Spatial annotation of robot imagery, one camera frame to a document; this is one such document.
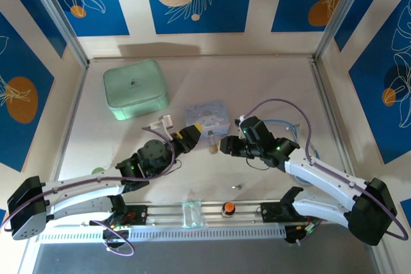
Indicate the small yellow-capped bottle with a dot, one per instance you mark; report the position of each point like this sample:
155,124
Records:
212,149

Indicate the pastel cartoon tin box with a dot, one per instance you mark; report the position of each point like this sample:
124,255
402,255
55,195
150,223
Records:
212,115

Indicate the small metal screw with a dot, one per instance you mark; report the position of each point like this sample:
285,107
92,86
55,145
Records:
237,186

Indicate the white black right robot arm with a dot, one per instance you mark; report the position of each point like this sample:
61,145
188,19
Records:
321,171

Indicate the green round pad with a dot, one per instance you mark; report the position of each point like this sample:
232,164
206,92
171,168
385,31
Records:
97,170

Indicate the orange knob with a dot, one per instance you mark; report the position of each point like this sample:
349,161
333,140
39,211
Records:
228,209

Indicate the mint green zip case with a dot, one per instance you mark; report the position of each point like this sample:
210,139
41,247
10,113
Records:
135,88

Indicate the clear plastic box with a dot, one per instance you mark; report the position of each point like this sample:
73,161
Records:
192,214

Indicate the blue panel with dark circle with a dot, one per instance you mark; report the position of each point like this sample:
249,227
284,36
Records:
369,110

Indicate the blue panel with beige circle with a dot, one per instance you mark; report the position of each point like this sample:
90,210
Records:
224,14

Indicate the blue panel with white flower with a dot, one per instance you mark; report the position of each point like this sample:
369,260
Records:
96,17

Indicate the blue panel with orange oval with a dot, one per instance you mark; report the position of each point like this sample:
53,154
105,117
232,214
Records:
19,62

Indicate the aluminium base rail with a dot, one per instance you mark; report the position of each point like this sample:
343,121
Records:
167,213

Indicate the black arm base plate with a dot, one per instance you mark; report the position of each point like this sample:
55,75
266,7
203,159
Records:
138,214
269,213

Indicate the aluminium table edge rail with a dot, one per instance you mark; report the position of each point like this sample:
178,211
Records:
327,100
75,100

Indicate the aluminium frame post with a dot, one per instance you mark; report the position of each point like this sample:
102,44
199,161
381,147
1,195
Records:
54,14
337,14

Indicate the blue leaf print wall panel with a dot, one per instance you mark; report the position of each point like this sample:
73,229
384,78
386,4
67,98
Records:
32,14
363,14

